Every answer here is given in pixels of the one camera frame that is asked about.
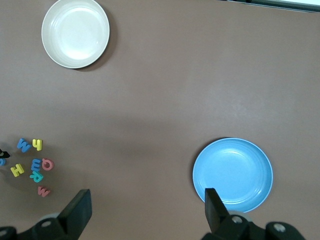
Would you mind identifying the blue plate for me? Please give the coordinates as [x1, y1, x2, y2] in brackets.
[192, 137, 274, 214]

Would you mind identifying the dark blue foam letter W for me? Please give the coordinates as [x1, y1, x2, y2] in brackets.
[16, 138, 32, 154]

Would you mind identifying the yellow foam lowercase h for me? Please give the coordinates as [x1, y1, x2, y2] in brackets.
[31, 138, 44, 152]

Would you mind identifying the pink foam letter Q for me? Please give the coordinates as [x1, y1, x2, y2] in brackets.
[40, 157, 55, 172]

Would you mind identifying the pink foam letter M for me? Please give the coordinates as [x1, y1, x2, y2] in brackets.
[36, 185, 51, 198]

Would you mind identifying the beige plate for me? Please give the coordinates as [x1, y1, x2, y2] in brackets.
[41, 0, 111, 70]

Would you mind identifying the yellow foam uppercase H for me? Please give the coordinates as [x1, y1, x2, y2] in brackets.
[10, 163, 25, 178]

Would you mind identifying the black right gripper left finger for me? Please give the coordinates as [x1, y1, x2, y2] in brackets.
[0, 189, 92, 240]

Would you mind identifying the teal foam letter R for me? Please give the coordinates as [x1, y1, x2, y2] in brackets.
[29, 169, 44, 184]

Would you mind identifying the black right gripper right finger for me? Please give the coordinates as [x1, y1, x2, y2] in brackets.
[203, 187, 306, 240]

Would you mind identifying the light blue foam lowercase m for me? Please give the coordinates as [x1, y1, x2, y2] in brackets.
[29, 158, 42, 171]

